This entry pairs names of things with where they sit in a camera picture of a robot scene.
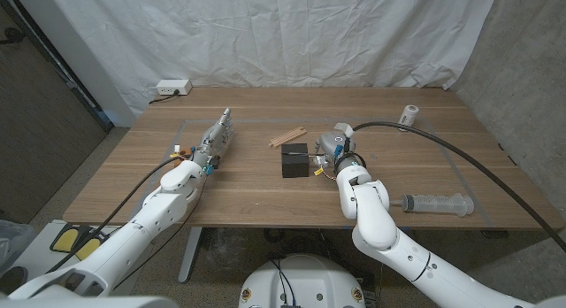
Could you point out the tan ridged wooden strip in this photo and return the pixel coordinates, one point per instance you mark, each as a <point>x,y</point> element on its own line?
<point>288,136</point>

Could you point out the white bandage roll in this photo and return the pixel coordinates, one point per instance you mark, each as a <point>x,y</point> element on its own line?
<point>408,117</point>

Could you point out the thin black pen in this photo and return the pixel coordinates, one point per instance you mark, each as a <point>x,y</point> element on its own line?
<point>300,154</point>

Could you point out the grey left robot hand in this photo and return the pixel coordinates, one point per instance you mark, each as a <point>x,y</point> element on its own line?
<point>216,140</point>

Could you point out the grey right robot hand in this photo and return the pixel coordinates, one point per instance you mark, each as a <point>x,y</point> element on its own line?
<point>331,145</point>

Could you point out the white power strip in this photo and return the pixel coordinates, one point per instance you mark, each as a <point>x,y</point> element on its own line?
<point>173,87</point>

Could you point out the clear plastic syringe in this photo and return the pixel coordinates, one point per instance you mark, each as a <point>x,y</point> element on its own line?
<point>438,204</point>

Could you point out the white wrinkled backdrop cloth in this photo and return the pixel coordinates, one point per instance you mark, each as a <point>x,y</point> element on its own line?
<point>274,38</point>

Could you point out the black cube box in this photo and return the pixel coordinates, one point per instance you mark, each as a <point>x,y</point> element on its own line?
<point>295,164</point>

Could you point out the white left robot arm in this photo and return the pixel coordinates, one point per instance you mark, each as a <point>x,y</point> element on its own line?
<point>141,219</point>

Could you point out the yellow foot pedal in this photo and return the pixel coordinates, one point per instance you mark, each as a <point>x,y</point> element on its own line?
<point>66,239</point>
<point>87,248</point>

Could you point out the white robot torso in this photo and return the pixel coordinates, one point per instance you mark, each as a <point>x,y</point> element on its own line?
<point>300,286</point>

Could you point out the clear plastic bag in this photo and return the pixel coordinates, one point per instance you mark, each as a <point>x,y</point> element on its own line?
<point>13,246</point>

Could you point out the grey metal table leg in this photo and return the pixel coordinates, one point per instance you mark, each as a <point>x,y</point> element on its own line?
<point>190,255</point>

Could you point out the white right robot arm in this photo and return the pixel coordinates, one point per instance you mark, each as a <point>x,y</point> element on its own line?
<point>380,228</point>

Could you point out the white pedal platform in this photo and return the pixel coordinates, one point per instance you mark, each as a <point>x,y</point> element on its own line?
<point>31,255</point>

